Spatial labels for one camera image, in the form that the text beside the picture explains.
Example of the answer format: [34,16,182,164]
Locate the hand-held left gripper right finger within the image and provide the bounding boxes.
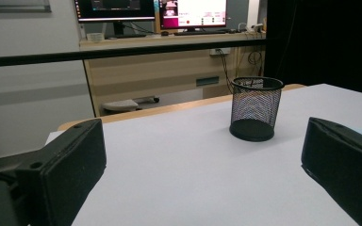
[301,117,362,226]

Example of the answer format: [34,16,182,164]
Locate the grey office chair base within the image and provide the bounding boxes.
[102,95,160,114]

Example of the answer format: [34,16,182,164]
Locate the pink and white screen monitor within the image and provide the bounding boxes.
[157,0,229,31]

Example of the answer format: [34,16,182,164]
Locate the black keyboard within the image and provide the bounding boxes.
[173,28,230,37]

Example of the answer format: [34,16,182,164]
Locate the white power strip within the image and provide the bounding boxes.
[209,47,232,57]

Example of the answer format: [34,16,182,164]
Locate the black horizontal frame bar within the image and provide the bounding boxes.
[0,38,267,69]

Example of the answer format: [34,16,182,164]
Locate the black mesh pen holder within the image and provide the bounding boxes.
[228,75,286,143]

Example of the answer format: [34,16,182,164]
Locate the black hanging cable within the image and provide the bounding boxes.
[217,49,235,94]

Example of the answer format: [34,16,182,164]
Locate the small white container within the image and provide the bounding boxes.
[86,32,106,42]

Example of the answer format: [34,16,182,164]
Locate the dark screen monitor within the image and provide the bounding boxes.
[74,0,156,40]

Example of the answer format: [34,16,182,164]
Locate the grey framed board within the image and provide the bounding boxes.
[0,0,52,13]

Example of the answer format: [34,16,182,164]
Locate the wooden desk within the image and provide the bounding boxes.
[78,31,267,118]

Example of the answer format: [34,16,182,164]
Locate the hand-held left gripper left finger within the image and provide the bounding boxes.
[0,118,107,226]

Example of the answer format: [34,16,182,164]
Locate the black curtain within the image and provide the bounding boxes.
[264,0,362,97]

